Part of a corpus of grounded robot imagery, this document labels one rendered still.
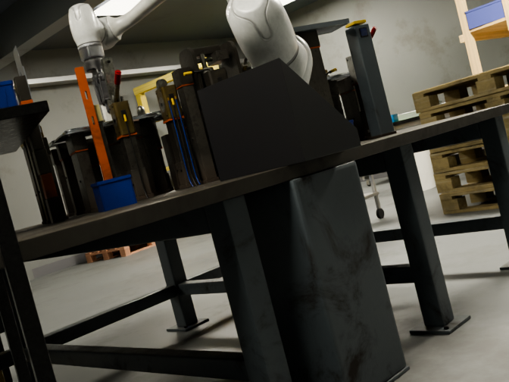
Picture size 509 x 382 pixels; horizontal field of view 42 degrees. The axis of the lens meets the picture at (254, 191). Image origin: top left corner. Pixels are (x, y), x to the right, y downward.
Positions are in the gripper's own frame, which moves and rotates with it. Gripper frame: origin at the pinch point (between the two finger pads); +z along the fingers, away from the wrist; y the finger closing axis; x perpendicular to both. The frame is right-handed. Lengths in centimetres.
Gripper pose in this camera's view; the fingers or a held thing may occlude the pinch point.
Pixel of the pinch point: (107, 112)
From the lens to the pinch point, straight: 255.2
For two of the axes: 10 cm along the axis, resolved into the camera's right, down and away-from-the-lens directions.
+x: -8.7, 2.5, -4.3
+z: 2.5, 9.7, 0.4
